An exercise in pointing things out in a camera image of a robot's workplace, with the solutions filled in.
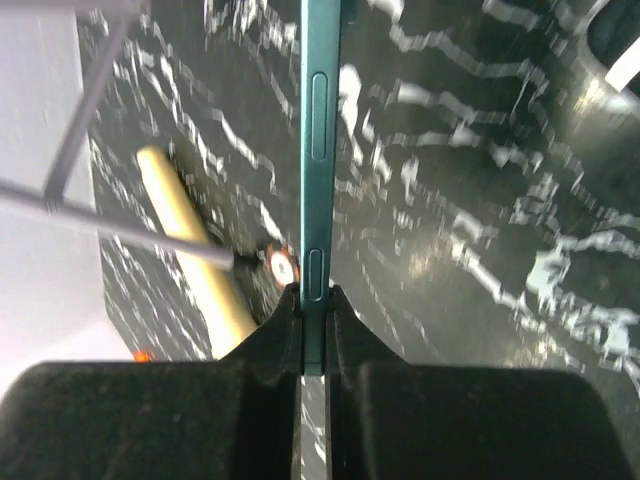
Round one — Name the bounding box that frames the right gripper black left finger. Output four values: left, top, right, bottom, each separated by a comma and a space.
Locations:
1, 286, 301, 479

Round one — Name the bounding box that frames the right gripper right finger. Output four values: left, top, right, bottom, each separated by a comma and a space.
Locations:
325, 288, 634, 479

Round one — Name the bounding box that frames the teal smartphone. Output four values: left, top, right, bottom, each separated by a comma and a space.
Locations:
300, 0, 357, 376

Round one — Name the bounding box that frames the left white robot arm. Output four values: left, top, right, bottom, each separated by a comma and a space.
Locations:
554, 1, 639, 203

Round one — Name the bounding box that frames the cream toy microphone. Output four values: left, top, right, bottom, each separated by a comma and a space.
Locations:
136, 146, 257, 359

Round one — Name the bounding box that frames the orange curved plastic piece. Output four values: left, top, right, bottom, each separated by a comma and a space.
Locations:
133, 350, 153, 363

